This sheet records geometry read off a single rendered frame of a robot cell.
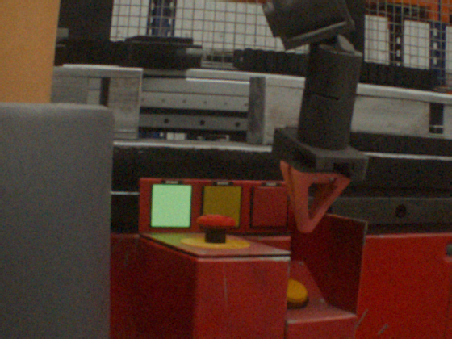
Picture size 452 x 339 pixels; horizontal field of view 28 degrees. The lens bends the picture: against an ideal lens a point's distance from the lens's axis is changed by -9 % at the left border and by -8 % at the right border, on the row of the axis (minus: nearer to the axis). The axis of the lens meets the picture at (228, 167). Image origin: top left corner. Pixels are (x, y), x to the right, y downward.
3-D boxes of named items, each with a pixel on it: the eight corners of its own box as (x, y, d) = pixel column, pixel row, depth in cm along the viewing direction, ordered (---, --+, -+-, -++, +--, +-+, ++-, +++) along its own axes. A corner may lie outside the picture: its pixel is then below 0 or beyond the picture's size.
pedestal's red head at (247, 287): (193, 366, 95) (200, 192, 94) (135, 332, 110) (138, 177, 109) (354, 351, 104) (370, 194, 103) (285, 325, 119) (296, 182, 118)
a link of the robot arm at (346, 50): (311, 37, 98) (365, 48, 98) (311, 29, 104) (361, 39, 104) (302, 101, 100) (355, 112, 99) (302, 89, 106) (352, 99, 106)
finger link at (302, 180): (310, 215, 112) (325, 136, 109) (341, 238, 106) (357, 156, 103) (257, 216, 109) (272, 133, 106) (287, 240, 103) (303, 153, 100)
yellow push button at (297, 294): (277, 315, 107) (284, 301, 106) (265, 291, 110) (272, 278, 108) (306, 312, 109) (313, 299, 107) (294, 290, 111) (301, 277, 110)
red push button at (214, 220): (205, 252, 101) (207, 217, 100) (189, 246, 104) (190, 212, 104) (240, 252, 102) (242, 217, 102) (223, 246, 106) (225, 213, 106)
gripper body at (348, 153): (320, 146, 110) (331, 82, 108) (367, 175, 101) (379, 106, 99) (269, 144, 107) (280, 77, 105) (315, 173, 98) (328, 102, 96)
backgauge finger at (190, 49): (156, 60, 135) (159, 26, 134) (111, 67, 159) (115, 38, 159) (236, 64, 139) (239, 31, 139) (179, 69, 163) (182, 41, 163)
